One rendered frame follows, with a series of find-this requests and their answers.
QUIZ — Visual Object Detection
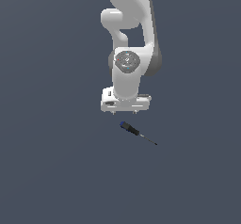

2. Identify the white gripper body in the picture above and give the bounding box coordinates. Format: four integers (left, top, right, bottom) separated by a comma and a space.
100, 87, 153, 112

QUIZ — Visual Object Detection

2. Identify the black blue-capped screwdriver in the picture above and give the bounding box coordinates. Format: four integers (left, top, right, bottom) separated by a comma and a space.
119, 120, 158, 147

